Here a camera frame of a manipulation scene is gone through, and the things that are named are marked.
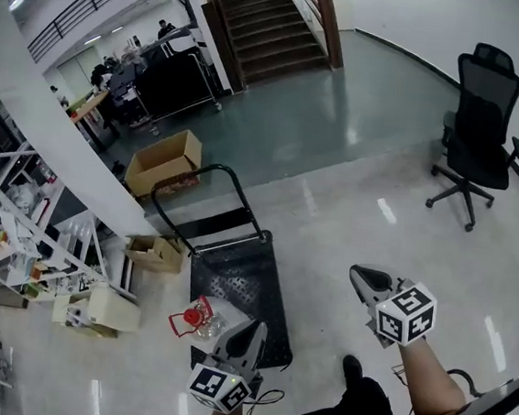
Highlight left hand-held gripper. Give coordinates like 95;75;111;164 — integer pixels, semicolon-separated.
185;314;271;415

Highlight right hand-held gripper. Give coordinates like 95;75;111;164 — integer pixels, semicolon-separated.
341;261;442;354

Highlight clear water jug red cap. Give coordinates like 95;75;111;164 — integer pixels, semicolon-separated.
166;290;255;349

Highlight black platform cart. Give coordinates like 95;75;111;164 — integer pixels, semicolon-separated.
132;157;314;381

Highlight person's right forearm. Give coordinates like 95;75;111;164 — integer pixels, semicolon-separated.
387;333;475;415

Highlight person's right black shoe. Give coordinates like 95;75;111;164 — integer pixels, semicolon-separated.
339;354;366;389

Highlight small open cardboard box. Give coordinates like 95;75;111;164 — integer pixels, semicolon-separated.
122;232;187;276

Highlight cream plastic appliance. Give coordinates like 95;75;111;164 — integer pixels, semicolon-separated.
84;281;145;333

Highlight printed cardboard box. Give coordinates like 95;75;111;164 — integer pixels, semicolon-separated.
63;317;120;341

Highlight pale stacked boxes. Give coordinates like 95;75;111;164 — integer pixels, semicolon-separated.
50;293;94;329

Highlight black mesh office chair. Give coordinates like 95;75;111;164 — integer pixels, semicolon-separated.
423;38;519;238

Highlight white metal shelf rack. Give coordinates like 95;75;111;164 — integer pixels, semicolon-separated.
0;137;155;310

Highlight large open cardboard box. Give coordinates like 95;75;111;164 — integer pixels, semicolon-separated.
122;123;205;204

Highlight brown wooden staircase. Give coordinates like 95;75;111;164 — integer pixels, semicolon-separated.
183;0;351;105

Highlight black covered trolley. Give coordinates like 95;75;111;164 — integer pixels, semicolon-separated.
132;23;231;128

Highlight thin black left gripper cable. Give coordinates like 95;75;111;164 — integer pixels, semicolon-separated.
244;387;286;415

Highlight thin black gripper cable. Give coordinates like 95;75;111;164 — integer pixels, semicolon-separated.
389;363;415;390
244;387;286;415

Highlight thin black right gripper cable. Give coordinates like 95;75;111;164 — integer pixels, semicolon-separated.
389;363;415;390

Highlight thick black cable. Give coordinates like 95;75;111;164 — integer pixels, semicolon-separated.
445;367;484;398

